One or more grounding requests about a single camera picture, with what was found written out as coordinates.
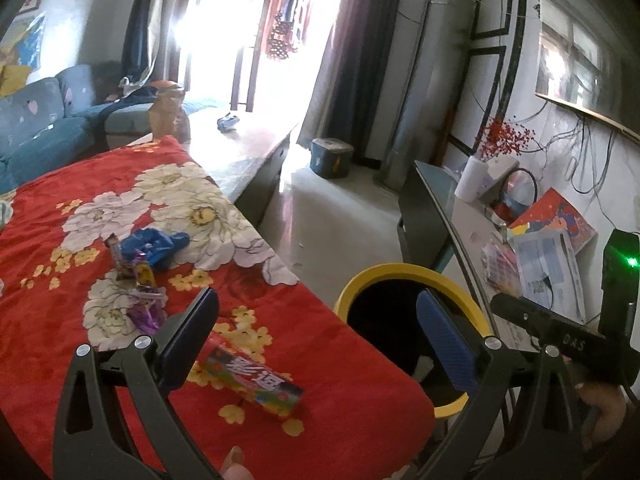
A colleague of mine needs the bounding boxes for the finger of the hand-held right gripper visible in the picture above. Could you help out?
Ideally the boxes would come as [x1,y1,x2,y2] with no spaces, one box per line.
[490,291,626,386]

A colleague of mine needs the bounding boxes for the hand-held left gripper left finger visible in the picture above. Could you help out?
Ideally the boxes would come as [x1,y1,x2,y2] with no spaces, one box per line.
[52,287,221,480]

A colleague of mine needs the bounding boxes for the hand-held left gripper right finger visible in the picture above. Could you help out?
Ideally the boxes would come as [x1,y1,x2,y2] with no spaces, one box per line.
[415,289,586,480]

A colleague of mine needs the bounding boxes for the yellow rimmed trash bin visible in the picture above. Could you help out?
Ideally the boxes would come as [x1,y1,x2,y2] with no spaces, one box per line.
[334,262,493,420]

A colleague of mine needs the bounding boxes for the colourful candy box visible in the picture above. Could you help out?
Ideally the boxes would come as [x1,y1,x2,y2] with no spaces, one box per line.
[202,337,306,418]

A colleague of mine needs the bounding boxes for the person's right hand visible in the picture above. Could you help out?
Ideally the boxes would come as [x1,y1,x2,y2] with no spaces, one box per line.
[580,384,629,443]

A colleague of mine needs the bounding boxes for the person's left hand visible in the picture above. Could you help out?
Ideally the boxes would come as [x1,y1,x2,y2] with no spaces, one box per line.
[222,447,263,480]

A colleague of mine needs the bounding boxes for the white printed cardboard box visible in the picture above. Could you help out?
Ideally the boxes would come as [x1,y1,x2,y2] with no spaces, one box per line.
[510,230,587,326]

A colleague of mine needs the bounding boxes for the pile of colourful packets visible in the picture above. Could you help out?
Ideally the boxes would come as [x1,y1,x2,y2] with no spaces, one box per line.
[480,237,523,296]

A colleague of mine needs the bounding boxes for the purple yellow candy wrapper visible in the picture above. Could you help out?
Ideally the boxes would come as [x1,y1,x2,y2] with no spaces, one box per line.
[109,241,156,285]

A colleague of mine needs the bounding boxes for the red illustrated book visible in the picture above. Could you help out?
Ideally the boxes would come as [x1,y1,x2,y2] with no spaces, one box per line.
[507,187,598,256]

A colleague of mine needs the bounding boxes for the blue crumpled plastic bag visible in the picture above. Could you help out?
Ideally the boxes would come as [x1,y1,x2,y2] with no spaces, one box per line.
[117,229,191,272]

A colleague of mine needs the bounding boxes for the red floral blanket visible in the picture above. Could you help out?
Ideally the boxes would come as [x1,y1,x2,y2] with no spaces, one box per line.
[0,135,436,480]

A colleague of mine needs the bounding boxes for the glass topped cabinet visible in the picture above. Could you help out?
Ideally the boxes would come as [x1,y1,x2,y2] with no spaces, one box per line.
[397,160,601,411]

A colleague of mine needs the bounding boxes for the white vase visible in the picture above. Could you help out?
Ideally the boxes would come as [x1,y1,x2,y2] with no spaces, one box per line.
[454,155,496,203]

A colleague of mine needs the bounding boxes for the dark glossy coffee table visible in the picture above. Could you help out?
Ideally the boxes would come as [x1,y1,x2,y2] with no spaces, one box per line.
[127,110,301,231]

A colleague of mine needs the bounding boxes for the blue storage stool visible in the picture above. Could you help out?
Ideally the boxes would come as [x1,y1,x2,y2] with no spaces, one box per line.
[310,137,355,179]

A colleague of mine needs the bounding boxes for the dark blue clothing pile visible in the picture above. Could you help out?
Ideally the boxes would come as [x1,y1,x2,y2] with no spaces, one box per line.
[117,75,168,106]

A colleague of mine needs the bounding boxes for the blue patterned sofa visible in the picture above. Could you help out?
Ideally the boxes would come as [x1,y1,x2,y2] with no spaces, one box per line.
[0,62,231,196]

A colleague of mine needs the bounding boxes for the silver standing air conditioner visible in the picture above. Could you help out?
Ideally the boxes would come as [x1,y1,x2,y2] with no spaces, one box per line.
[374,0,481,192]

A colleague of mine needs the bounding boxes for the dark brown curtain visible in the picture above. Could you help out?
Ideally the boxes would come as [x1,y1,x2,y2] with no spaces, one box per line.
[300,0,401,166]

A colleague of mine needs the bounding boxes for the yellow cushion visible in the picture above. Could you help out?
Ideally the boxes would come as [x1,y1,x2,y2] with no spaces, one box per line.
[0,64,32,98]

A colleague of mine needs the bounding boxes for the dark blue curtain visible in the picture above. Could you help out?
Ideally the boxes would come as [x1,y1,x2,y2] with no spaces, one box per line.
[122,0,201,96]

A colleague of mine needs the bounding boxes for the colourful country map poster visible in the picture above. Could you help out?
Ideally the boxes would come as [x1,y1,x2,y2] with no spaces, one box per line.
[0,12,46,73]

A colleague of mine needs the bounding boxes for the hanging red patterned clothes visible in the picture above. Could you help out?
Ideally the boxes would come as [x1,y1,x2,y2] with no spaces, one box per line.
[267,0,311,61]

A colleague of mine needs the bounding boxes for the wall mounted television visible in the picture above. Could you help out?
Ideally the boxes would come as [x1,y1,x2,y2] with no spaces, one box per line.
[534,0,640,141]

